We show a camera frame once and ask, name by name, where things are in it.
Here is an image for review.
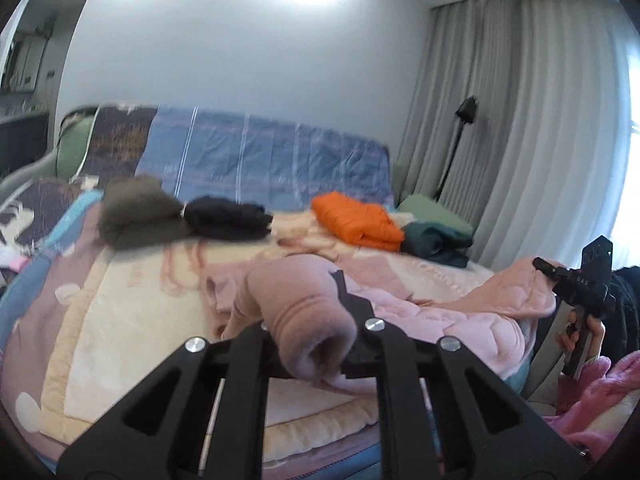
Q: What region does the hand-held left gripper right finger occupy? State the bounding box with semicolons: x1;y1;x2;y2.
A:
330;270;591;480

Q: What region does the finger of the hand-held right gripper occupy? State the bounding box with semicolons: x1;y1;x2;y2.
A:
532;256;571;282

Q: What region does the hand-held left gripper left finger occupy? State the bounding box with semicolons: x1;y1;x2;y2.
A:
56;325;282;480

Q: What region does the pink fleece garment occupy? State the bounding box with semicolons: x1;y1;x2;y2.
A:
205;252;558;395

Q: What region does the person's right forearm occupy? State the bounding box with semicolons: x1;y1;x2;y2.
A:
544;350;640;443

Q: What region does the person's right hand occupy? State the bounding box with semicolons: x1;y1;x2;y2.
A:
556;310;607;362

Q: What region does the black cloth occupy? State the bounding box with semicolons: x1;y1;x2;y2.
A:
611;266;640;362

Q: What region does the dark teal folded garment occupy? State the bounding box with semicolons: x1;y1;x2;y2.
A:
400;222;474;269

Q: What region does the light green pillow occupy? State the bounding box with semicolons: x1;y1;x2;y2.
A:
397;194;474;239

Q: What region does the cream and pink printed blanket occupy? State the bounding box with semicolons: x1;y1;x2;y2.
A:
0;194;532;467

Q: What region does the grey curtain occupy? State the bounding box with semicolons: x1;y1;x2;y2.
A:
395;0;637;272

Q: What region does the orange puffer jacket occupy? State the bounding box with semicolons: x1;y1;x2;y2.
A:
311;191;406;254

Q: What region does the black folded garment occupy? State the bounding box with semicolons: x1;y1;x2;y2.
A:
182;196;274;241

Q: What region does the olive green folded garment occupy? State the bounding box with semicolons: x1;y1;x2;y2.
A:
97;175;195;252

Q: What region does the blue striped sheet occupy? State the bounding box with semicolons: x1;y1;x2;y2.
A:
135;105;396;212

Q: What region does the dark patterned cover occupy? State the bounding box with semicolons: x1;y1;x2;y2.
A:
0;104;159;281

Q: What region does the green cushion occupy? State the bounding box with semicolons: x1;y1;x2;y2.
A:
56;116;96;182

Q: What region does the grey sofa armrest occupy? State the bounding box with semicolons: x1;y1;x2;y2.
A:
0;152;59;202

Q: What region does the dark cabinet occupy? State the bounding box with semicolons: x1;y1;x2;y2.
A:
0;112;51;177

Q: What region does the wall shelf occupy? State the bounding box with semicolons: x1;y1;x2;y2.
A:
0;25;51;95

